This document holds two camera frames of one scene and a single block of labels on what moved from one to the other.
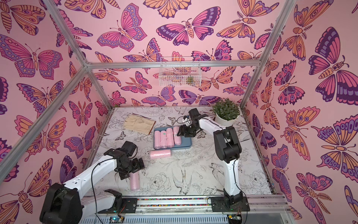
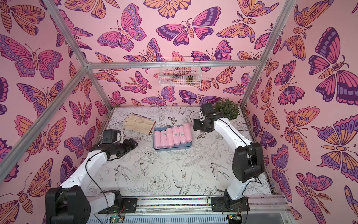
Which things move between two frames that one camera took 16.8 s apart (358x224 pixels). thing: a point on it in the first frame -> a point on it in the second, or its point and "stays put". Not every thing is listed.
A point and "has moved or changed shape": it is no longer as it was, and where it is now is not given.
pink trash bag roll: (177, 139) stays put
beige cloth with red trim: (141, 124) stays put
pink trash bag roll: (157, 139) stays put
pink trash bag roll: (170, 137) stays put
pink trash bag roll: (134, 181) -> (182, 135)
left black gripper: (138, 166) -> (128, 147)
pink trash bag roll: (163, 141) stays put
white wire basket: (180, 72) stays put
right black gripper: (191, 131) -> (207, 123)
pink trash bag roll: (160, 153) has moved or changed shape
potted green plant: (227, 111) stays put
